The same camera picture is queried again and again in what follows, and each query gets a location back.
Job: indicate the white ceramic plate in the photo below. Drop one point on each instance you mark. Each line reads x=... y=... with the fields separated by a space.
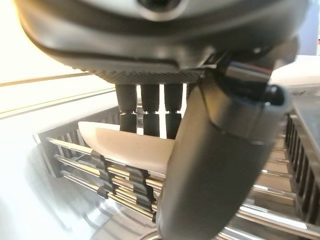
x=130 y=147

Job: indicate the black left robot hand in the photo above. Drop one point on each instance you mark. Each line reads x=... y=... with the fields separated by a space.
x=155 y=45

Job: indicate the grey dishwasher rack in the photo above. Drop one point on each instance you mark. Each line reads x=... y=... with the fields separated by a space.
x=275 y=190

